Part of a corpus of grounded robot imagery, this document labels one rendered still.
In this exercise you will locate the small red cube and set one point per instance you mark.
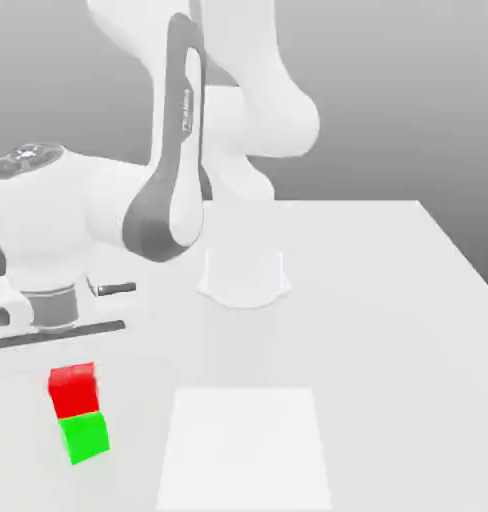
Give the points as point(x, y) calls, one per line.
point(74, 394)

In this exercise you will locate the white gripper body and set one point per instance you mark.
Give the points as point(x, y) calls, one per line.
point(60, 334)

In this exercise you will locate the small green cube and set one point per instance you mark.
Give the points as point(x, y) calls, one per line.
point(84, 438)

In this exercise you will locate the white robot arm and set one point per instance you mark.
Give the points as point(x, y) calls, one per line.
point(60, 208)

